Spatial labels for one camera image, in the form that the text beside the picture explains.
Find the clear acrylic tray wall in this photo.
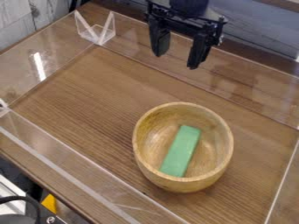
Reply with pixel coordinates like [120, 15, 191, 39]
[0, 100, 189, 224]

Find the black cable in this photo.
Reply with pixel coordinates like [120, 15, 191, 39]
[0, 195, 43, 224]

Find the green rectangular block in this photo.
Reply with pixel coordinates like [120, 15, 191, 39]
[159, 125, 202, 178]

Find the yellow label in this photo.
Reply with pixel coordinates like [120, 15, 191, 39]
[42, 194, 58, 214]

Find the clear acrylic corner bracket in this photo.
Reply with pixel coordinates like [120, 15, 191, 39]
[74, 11, 116, 46]

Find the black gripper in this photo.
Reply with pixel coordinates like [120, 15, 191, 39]
[146, 0, 229, 70]

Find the brown wooden bowl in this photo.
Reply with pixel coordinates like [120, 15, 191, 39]
[132, 102, 234, 193]

